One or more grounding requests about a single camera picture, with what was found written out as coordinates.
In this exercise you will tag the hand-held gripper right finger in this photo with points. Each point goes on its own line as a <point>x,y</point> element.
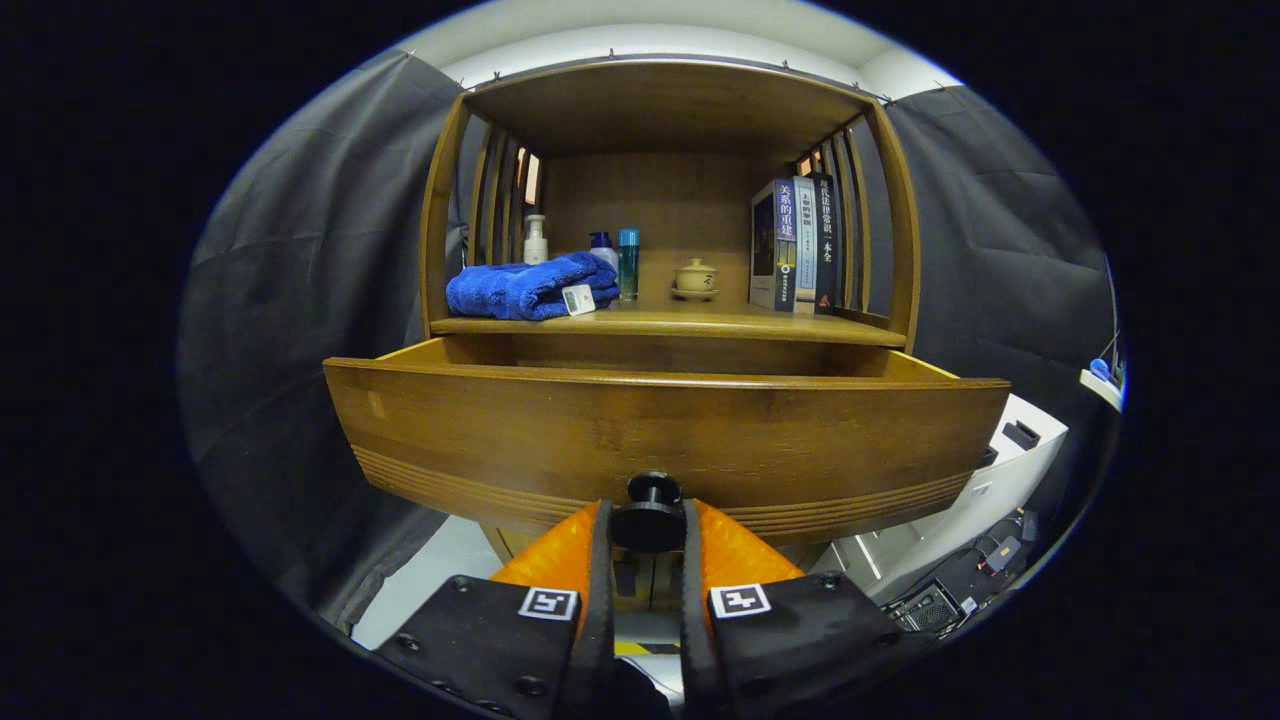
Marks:
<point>692,600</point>

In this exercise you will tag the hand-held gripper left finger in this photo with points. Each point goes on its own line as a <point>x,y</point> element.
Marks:
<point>603,600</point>

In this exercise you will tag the wooden drawer with black knob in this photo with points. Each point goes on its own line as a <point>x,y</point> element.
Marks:
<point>650,420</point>

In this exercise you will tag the wooden cabinet door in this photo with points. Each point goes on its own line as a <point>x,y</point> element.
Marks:
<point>643,600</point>
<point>657,600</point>

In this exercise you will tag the wooden countertop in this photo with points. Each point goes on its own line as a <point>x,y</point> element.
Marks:
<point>700,320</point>

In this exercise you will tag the white drawer unit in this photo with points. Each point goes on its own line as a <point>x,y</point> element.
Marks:
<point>1000,480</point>

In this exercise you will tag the wooden cabinet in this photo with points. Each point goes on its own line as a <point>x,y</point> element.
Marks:
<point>650,200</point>

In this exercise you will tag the black electronics box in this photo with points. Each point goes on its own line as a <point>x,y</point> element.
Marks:
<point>940,605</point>

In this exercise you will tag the beige saucer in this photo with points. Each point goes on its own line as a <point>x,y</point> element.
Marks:
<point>694,295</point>

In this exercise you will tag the blue folded towel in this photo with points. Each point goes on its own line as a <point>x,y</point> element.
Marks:
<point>510,290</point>

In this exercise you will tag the beige lidded tea cup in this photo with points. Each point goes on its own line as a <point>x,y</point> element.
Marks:
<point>696,276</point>

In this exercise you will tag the teal clear bottle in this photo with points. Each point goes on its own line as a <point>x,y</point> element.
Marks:
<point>628,265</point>

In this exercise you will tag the white bottle with blue cap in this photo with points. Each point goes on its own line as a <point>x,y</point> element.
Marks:
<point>605,255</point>

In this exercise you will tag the white pump bottle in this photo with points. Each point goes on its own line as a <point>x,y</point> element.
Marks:
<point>536,248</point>

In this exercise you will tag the book with blue spine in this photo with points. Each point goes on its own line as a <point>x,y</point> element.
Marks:
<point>783,250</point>

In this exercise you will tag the book with black spine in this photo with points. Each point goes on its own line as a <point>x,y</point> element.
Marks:
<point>828,240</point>

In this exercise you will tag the white shelf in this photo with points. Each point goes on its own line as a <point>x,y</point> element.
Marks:
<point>1100,388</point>

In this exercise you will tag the small blue object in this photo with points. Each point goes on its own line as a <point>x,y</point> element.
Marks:
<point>1100,370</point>

